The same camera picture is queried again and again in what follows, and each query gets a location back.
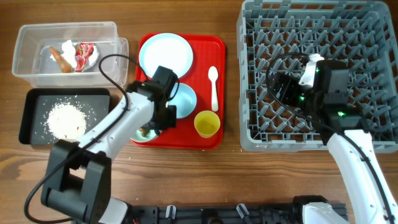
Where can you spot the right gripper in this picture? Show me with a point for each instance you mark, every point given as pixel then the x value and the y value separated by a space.
pixel 290 83

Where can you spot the light blue plate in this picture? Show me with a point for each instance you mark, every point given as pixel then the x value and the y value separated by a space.
pixel 167 50

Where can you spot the black plastic tray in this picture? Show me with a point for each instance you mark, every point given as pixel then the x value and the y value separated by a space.
pixel 39 100

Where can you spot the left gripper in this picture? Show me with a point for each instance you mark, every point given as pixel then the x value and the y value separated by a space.
pixel 171 122

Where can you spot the clear plastic bin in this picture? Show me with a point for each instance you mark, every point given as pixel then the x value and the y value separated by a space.
pixel 32 62

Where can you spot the white plastic spoon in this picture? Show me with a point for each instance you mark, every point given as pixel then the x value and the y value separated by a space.
pixel 213 76

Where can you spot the green bowl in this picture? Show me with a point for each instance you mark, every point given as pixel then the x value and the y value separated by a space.
pixel 140 138

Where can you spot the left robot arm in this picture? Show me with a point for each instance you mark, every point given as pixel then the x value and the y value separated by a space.
pixel 78 175

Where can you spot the grey dishwasher rack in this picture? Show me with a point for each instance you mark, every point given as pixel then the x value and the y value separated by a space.
pixel 359 33

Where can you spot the orange carrot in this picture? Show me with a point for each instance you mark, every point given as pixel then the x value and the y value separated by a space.
pixel 62 63

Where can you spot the brown food scrap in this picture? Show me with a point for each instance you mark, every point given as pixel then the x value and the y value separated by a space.
pixel 143 131

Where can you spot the light blue rice bowl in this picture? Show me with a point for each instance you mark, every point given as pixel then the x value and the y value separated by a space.
pixel 184 98

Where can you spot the red snack wrapper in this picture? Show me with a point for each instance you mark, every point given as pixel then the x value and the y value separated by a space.
pixel 83 52

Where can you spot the yellow cup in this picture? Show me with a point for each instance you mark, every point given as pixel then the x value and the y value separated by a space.
pixel 207 123

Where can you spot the white rice pile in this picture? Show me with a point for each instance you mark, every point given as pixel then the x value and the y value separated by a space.
pixel 67 120

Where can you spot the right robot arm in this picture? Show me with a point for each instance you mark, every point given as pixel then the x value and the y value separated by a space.
pixel 320 96

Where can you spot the red serving tray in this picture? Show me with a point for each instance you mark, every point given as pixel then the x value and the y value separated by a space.
pixel 208 50

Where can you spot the white tissue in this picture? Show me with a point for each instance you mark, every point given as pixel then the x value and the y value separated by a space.
pixel 69 49

